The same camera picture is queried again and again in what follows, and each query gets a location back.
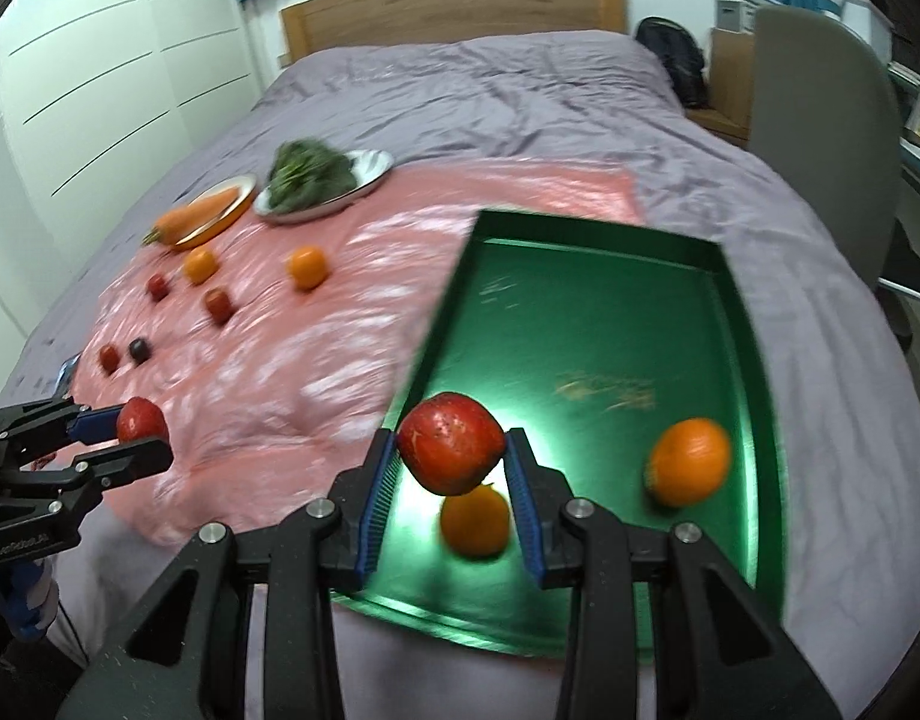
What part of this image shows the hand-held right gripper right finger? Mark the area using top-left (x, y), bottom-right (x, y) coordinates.
top-left (503, 426), bottom-right (843, 720)

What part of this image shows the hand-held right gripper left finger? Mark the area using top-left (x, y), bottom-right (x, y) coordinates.
top-left (55, 426), bottom-right (399, 720)

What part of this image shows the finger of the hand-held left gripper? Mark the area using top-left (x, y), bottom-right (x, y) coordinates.
top-left (0, 397), bottom-right (125, 446)
top-left (0, 435), bottom-right (174, 494)

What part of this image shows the orange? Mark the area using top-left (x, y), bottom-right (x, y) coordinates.
top-left (184, 247), bottom-right (219, 286)
top-left (440, 484), bottom-right (512, 558)
top-left (289, 246), bottom-right (330, 291)
top-left (646, 418), bottom-right (732, 509)

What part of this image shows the green tray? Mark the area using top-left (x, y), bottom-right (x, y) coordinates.
top-left (332, 208), bottom-right (791, 665)

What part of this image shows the person's left hand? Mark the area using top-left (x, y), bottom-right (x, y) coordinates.
top-left (0, 562), bottom-right (59, 642)

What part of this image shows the pink plastic sheet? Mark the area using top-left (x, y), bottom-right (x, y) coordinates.
top-left (58, 157), bottom-right (645, 548)

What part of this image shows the carrot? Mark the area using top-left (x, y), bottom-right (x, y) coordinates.
top-left (142, 189), bottom-right (239, 245)

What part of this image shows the white plate with orange rim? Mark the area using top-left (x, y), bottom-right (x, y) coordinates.
top-left (163, 174), bottom-right (258, 252)

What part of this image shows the green leafy vegetable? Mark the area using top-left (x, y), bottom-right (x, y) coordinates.
top-left (268, 139), bottom-right (356, 212)

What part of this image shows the white wardrobe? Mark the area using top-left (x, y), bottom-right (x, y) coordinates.
top-left (0, 0), bottom-right (281, 361)

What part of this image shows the patterned white plate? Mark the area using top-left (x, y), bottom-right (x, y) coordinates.
top-left (253, 150), bottom-right (395, 224)

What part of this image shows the black backpack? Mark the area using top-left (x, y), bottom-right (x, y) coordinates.
top-left (634, 15), bottom-right (710, 110)

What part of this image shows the wooden nightstand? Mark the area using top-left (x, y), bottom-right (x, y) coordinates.
top-left (685, 26), bottom-right (757, 147)

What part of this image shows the grey chair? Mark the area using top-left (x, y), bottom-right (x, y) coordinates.
top-left (748, 4), bottom-right (915, 361)

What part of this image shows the wooden headboard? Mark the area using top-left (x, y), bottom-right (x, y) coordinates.
top-left (280, 0), bottom-right (626, 68)

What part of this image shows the grey storage box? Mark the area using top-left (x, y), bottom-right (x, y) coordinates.
top-left (711, 0), bottom-right (767, 32)

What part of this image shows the white cabinet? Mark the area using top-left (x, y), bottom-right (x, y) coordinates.
top-left (835, 0), bottom-right (896, 65)

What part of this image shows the black cable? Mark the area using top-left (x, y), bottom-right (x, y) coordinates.
top-left (53, 596), bottom-right (89, 665)

